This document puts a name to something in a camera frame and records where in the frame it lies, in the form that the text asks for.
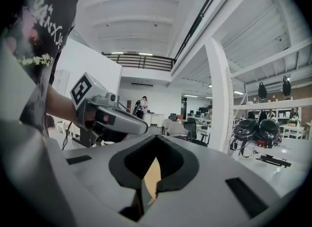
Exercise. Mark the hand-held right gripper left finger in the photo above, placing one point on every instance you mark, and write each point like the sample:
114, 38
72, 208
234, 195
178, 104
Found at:
92, 184

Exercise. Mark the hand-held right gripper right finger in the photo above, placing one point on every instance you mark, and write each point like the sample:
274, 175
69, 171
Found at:
207, 191

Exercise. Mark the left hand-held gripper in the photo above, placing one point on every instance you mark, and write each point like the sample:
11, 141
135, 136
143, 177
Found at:
83, 89

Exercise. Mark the person's left forearm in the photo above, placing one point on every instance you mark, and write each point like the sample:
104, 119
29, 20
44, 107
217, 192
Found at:
61, 106

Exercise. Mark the person's left hand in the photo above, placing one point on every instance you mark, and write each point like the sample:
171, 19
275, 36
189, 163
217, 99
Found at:
89, 117

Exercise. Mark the dark wooden cabinet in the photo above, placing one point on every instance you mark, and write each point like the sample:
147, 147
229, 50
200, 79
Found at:
129, 106

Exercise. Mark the white curved counter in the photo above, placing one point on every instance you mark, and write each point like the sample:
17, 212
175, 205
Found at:
156, 118

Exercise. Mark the grey chair with black legs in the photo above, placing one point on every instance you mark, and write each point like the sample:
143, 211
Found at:
165, 124
178, 128

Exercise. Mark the round wooden table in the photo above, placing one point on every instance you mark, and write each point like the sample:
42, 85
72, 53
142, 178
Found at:
152, 172

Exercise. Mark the black mesh office chair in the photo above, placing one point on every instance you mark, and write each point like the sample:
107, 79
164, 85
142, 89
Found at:
191, 126

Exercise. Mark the dark mezzanine railing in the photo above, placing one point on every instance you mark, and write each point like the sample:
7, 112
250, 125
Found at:
146, 61

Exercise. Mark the row of desks with monitors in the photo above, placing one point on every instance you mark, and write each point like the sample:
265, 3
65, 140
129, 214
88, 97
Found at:
195, 112

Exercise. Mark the black helmet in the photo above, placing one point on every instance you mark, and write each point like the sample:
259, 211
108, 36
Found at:
246, 128
269, 129

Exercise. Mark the black flat device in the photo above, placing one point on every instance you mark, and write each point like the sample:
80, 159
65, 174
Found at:
275, 161

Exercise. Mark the white square pillar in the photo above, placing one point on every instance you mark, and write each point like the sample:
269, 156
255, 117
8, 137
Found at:
218, 99

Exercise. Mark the white metal shelf rack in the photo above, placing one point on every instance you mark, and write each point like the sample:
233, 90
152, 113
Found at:
280, 104

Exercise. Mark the black hanging bag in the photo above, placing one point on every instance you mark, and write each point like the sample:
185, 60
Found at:
262, 91
286, 87

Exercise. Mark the person's black patterned t-shirt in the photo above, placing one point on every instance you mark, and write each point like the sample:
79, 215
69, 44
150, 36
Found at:
44, 26

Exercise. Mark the black ceiling rail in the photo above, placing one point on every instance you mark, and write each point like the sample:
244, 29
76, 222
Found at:
195, 24

